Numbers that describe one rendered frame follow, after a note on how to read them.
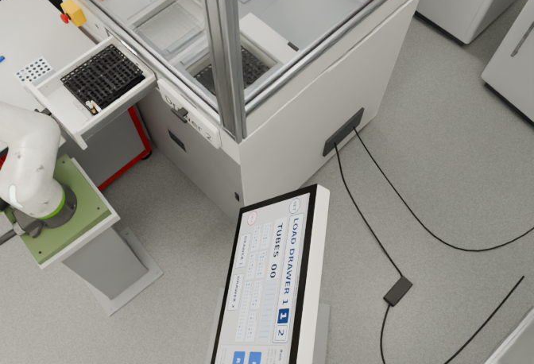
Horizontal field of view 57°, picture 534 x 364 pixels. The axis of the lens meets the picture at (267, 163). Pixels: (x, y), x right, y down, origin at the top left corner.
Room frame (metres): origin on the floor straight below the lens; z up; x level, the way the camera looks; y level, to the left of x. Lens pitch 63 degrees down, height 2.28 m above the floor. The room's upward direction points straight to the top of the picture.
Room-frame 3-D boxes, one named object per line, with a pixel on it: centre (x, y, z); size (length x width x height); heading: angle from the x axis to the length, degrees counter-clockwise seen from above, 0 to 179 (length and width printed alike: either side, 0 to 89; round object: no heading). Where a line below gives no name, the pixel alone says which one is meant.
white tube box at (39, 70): (1.13, 0.87, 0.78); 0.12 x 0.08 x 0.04; 131
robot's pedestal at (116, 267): (0.60, 0.69, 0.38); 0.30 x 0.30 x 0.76; 41
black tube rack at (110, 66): (1.04, 0.57, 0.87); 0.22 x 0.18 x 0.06; 135
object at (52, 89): (1.04, 0.56, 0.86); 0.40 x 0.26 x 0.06; 135
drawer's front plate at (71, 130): (0.90, 0.71, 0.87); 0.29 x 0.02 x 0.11; 45
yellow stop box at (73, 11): (1.34, 0.73, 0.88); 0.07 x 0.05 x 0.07; 45
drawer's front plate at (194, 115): (0.90, 0.26, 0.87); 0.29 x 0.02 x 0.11; 45
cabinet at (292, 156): (1.43, 0.11, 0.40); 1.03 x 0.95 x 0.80; 45
